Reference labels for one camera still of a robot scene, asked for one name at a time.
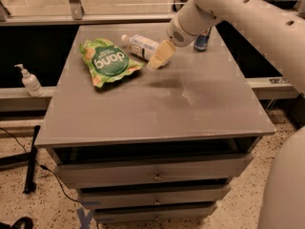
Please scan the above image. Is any black shoe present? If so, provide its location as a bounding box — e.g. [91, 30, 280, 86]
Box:
[0, 217, 33, 229]

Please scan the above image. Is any blue tape cross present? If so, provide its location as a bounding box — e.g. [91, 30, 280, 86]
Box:
[76, 202, 102, 229]

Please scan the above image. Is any black stand leg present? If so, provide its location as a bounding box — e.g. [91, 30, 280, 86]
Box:
[23, 125, 40, 195]

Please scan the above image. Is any metal railing frame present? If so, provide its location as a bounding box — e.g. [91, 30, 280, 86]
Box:
[0, 0, 305, 28]

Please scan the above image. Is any middle grey drawer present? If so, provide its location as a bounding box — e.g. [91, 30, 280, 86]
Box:
[78, 184, 231, 209]

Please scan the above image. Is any top grey drawer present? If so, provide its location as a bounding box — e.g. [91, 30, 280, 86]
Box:
[55, 153, 254, 189]

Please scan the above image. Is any grey drawer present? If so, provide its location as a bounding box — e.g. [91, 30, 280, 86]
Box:
[55, 153, 254, 189]
[93, 202, 216, 223]
[78, 184, 231, 209]

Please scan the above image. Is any grey drawer cabinet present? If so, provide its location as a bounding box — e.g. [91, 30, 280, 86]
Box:
[34, 21, 276, 225]

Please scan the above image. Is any bottom grey drawer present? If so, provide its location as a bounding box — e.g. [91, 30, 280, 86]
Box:
[93, 202, 216, 223]

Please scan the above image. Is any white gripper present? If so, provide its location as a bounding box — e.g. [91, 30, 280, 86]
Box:
[147, 12, 206, 71]

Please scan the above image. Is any clear plastic bottle blue label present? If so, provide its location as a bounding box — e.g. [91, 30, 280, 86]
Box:
[121, 34, 159, 60]

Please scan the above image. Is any green rice chip bag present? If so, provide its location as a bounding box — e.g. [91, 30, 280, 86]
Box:
[79, 38, 144, 90]

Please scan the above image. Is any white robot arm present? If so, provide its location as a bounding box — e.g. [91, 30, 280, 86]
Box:
[148, 0, 305, 229]

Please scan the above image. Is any blue silver energy drink can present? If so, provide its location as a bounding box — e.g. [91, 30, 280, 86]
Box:
[193, 28, 212, 52]

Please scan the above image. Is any black cable on floor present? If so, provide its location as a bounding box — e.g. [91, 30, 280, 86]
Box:
[0, 126, 80, 204]

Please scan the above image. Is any white pump dispenser bottle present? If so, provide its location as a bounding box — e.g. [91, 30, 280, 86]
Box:
[15, 64, 44, 97]

